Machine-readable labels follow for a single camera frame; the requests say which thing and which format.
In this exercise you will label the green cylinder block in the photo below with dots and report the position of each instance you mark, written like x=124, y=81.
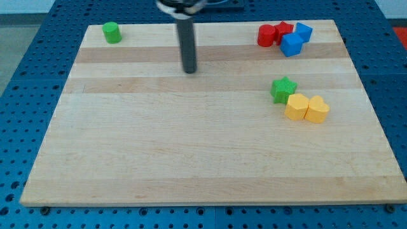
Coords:
x=111, y=32

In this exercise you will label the yellow heart block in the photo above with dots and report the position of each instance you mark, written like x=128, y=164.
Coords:
x=317, y=110

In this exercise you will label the blue triangle block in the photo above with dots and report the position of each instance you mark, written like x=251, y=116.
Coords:
x=304, y=31

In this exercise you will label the green star block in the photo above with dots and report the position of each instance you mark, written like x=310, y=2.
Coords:
x=281, y=90

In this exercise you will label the wooden board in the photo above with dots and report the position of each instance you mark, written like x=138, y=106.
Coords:
x=132, y=129

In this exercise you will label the red star block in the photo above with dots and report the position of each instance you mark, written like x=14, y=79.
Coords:
x=282, y=29

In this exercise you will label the yellow hexagon block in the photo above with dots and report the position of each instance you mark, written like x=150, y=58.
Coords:
x=296, y=107

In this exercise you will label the blue cube block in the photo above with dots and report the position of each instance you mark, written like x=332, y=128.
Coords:
x=291, y=44

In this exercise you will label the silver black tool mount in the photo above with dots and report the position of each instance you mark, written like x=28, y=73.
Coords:
x=186, y=7

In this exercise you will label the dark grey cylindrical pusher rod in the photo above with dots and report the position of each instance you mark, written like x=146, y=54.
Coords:
x=187, y=46

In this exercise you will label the red cylinder block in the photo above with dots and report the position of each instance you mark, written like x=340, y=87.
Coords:
x=266, y=35

